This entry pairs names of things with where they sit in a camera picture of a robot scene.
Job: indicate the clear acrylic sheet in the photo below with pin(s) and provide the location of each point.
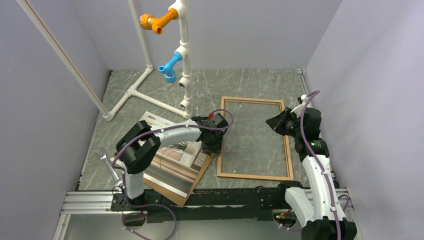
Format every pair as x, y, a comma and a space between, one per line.
250, 146

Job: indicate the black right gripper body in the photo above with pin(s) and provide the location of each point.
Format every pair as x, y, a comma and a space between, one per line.
290, 126

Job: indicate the orange pipe nozzle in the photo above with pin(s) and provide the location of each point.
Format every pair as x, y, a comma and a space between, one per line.
156, 24

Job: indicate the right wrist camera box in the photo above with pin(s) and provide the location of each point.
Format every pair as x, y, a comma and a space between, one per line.
302, 102

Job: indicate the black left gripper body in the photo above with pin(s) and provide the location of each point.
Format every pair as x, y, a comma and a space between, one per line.
217, 140

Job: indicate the glossy room photo print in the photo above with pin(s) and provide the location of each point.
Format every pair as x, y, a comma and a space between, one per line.
175, 165

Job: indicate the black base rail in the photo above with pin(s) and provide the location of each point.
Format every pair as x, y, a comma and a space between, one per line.
259, 203

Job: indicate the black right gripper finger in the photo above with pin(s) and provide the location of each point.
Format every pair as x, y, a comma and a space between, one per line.
286, 112
277, 123

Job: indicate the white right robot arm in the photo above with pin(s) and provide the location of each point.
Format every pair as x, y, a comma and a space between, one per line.
322, 218

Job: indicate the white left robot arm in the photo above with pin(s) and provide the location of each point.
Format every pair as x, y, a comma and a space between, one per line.
137, 149

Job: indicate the blue pipe nozzle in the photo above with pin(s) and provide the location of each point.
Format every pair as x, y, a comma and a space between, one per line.
168, 69

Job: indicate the wooden picture frame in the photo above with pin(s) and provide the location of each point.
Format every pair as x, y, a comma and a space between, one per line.
287, 152

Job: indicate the brown backing board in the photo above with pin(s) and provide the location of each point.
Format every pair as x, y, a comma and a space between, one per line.
188, 188

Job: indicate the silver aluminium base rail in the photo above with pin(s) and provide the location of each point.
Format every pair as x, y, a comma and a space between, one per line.
82, 203

